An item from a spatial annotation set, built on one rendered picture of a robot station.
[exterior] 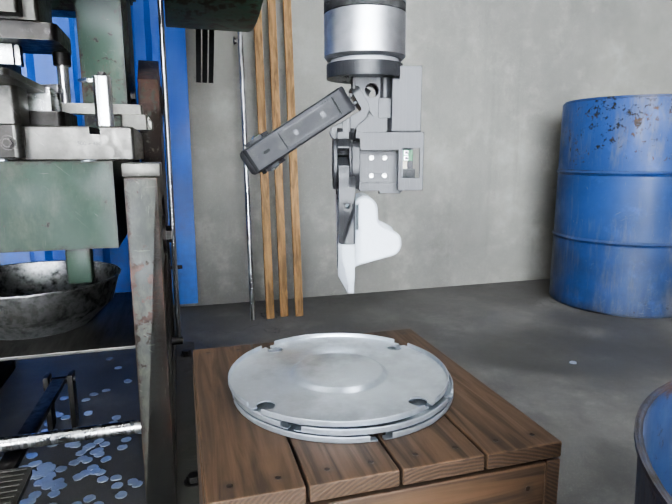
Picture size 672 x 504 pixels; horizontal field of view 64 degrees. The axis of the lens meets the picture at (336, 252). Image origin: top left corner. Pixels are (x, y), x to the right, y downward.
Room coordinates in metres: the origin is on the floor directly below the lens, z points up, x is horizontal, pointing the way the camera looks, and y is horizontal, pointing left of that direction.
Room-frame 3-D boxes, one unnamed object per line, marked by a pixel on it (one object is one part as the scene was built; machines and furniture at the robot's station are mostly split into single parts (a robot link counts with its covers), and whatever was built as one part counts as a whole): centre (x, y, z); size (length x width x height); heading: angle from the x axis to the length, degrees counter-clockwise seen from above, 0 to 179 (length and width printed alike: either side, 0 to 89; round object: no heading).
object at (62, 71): (1.15, 0.56, 0.81); 0.02 x 0.02 x 0.14
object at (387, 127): (0.52, -0.03, 0.68); 0.09 x 0.08 x 0.12; 91
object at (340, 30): (0.52, -0.03, 0.76); 0.08 x 0.08 x 0.05
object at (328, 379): (0.68, 0.00, 0.37); 0.29 x 0.29 x 0.01
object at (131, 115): (1.12, 0.46, 0.76); 0.17 x 0.06 x 0.10; 107
